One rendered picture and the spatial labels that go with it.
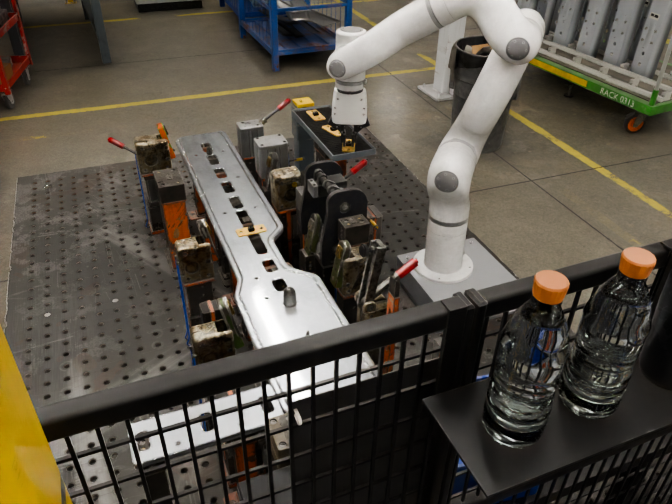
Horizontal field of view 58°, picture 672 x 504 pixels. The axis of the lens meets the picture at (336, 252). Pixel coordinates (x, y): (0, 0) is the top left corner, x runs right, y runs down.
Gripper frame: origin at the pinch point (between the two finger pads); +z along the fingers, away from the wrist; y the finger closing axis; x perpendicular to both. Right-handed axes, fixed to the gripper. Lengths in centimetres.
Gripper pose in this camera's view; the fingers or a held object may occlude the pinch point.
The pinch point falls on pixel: (348, 138)
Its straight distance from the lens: 184.8
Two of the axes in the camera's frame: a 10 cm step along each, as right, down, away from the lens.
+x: -0.4, 5.8, -8.2
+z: -0.1, 8.2, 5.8
